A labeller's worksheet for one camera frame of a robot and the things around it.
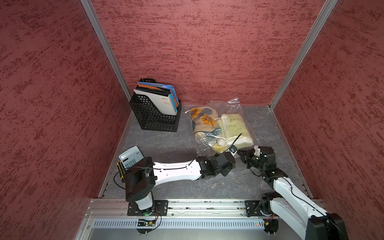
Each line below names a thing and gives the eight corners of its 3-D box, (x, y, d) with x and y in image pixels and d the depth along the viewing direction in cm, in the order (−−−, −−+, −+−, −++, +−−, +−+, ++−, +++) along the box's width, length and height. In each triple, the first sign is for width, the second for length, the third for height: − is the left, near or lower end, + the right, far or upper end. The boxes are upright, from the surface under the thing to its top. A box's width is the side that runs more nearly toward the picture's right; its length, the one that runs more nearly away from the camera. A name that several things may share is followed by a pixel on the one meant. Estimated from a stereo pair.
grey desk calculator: (126, 169, 89) (123, 167, 86) (120, 159, 94) (117, 156, 90) (144, 157, 94) (142, 154, 91) (138, 148, 99) (136, 145, 95)
